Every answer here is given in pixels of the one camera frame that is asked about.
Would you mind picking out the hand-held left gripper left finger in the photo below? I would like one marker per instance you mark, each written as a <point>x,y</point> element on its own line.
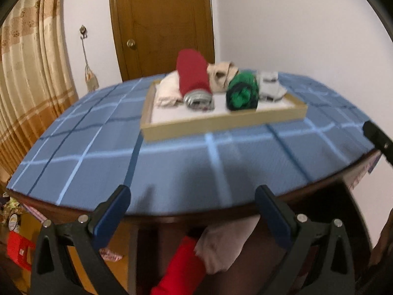
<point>112,215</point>

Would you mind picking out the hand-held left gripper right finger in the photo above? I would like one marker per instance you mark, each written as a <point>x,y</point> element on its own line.
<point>273,215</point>

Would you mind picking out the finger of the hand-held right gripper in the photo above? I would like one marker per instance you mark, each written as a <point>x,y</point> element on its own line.
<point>379,141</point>

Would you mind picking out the light pink underwear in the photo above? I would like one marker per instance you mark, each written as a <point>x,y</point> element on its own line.
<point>224,249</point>

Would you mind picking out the bright red underwear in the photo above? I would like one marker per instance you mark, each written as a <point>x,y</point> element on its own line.
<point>181,270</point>

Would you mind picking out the shallow wooden tray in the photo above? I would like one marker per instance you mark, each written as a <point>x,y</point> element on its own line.
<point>215,123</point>

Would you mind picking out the grey underwear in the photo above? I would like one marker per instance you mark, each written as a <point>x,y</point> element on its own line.
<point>270,89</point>

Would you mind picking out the green and black underwear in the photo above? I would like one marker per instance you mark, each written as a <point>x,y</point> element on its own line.
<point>242,92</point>

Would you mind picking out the pale pink dotted underwear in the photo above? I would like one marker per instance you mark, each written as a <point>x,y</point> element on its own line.
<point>169,90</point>

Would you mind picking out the beige dotted underwear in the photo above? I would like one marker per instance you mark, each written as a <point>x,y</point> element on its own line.
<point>219,76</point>

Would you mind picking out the dark red underwear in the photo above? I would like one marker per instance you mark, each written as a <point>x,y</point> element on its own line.
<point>193,70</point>

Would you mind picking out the dark wooden table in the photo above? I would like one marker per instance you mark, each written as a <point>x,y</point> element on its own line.
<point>347,172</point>

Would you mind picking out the blue plaid tablecloth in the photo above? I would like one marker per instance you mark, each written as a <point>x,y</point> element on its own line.
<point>92,166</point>

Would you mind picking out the red plastic box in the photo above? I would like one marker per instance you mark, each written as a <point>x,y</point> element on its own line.
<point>20,249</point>

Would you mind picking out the colourful patterned bag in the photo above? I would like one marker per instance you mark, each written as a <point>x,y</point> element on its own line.
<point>10,206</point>

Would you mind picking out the curtain tieback tassel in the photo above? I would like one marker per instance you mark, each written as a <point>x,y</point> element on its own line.
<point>91,80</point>

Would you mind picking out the tan patterned curtain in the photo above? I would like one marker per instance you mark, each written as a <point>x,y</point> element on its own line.
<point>30,83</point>

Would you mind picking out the brass door knob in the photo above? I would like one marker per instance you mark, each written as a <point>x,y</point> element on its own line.
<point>131,43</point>

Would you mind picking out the brown wooden door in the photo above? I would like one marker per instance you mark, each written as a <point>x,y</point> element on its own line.
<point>165,21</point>

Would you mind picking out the metal wall hook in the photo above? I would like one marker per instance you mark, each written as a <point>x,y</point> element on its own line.
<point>83,30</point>

